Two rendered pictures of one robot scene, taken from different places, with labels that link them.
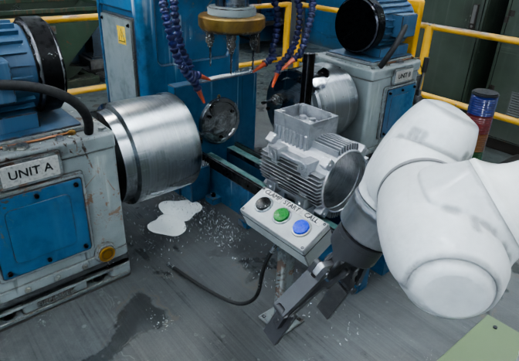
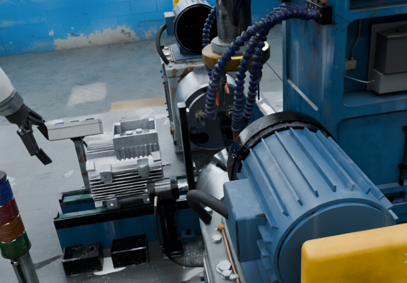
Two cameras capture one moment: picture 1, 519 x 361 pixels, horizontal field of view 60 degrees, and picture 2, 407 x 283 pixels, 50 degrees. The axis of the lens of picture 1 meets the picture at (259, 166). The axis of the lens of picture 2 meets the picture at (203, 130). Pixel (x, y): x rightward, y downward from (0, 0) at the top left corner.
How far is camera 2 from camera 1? 2.04 m
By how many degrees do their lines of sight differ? 106
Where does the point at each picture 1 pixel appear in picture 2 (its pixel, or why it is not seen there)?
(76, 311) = (163, 139)
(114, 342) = not seen: hidden behind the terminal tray
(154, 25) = (285, 42)
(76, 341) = not seen: hidden behind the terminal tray
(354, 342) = (48, 208)
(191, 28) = (303, 60)
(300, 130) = (124, 128)
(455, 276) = not seen: outside the picture
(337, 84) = (212, 186)
